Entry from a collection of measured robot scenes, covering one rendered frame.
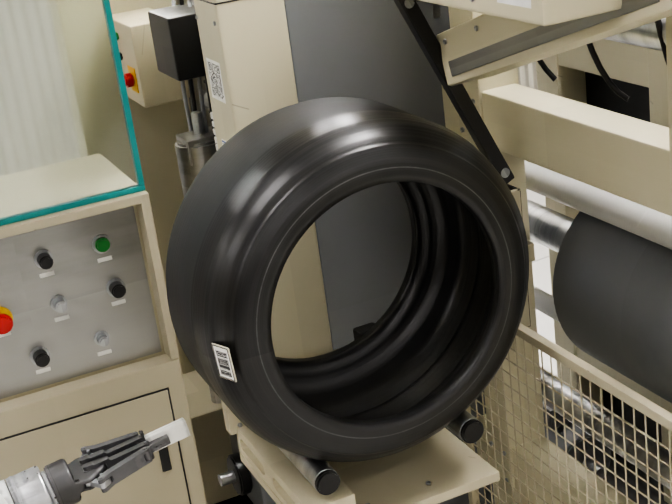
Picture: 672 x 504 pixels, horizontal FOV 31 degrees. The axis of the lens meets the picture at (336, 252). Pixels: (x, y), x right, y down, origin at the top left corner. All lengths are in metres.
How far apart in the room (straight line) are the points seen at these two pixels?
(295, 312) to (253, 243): 0.52
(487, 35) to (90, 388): 1.09
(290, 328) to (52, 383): 0.54
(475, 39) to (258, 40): 0.38
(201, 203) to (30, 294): 0.65
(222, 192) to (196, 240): 0.09
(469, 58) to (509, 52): 0.14
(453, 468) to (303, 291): 0.44
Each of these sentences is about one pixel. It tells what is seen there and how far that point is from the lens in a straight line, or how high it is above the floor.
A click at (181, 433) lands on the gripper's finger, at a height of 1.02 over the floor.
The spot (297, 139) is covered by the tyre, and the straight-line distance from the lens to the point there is 1.91.
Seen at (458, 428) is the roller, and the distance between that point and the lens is 2.18.
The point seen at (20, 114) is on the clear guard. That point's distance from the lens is 2.42.
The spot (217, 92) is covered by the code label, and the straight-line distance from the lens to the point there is 2.26.
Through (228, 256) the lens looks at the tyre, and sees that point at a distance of 1.87.
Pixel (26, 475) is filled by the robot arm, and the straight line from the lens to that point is 2.02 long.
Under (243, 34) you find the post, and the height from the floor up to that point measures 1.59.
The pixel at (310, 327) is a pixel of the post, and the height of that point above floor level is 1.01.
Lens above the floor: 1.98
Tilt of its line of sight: 21 degrees down
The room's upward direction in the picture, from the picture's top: 8 degrees counter-clockwise
